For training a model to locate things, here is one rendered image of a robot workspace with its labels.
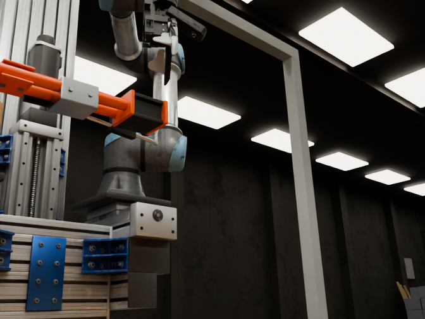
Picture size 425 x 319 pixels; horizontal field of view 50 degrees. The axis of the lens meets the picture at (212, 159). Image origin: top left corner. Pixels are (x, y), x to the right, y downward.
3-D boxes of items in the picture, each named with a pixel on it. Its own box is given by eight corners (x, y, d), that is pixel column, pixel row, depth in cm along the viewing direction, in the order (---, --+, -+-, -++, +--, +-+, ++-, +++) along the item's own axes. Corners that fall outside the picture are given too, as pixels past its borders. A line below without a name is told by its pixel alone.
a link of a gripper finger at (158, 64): (146, 82, 121) (148, 47, 119) (168, 84, 122) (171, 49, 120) (147, 84, 118) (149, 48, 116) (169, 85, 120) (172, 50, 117)
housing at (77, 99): (61, 98, 76) (62, 74, 77) (45, 112, 80) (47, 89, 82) (99, 108, 80) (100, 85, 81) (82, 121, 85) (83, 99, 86)
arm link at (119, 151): (104, 178, 149) (106, 140, 153) (146, 178, 150) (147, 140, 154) (100, 166, 137) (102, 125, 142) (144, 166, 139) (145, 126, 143)
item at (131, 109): (130, 112, 83) (131, 88, 84) (111, 126, 88) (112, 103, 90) (168, 123, 88) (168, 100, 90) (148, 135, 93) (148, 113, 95)
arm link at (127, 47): (116, 49, 174) (98, -30, 127) (145, 50, 175) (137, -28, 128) (116, 78, 172) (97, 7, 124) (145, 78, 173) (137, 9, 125)
